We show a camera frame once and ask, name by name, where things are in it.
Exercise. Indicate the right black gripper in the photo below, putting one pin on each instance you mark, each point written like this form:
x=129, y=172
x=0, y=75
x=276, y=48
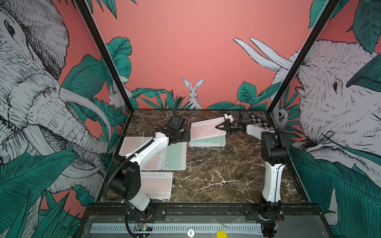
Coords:
x=227, y=126

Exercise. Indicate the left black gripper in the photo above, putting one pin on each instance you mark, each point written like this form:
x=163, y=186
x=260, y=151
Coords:
x=187, y=137

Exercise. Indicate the green keyboard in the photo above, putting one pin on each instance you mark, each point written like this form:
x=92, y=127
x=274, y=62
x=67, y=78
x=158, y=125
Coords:
x=218, y=141
x=175, y=156

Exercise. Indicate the pink keyboard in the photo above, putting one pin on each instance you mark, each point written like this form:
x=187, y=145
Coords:
x=130, y=144
x=206, y=129
x=156, y=163
x=157, y=185

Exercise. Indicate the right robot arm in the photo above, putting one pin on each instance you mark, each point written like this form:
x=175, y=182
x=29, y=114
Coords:
x=275, y=153

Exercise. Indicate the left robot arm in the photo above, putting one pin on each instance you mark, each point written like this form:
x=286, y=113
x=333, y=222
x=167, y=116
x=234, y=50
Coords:
x=123, y=178

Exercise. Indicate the checkerboard calibration plate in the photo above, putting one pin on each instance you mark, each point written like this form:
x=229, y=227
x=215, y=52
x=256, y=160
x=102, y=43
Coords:
x=260, y=122

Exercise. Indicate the white vented strip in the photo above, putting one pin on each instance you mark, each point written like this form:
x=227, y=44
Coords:
x=162, y=228

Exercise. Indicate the yellow round button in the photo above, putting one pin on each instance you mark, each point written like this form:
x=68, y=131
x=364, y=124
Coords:
x=221, y=234

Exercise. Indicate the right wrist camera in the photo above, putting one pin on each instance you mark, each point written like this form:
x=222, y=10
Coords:
x=229, y=117

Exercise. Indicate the black mounting rail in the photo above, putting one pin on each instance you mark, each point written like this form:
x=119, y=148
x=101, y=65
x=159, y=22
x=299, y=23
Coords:
x=163, y=211

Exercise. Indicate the black frame post left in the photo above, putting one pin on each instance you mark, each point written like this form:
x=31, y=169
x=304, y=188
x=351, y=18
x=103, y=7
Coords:
x=102, y=48

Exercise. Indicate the black frame post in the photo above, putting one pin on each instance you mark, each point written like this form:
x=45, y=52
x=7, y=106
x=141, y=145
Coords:
x=320, y=23
x=102, y=48

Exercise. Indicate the black frame post right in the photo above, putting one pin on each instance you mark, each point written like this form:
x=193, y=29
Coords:
x=320, y=23

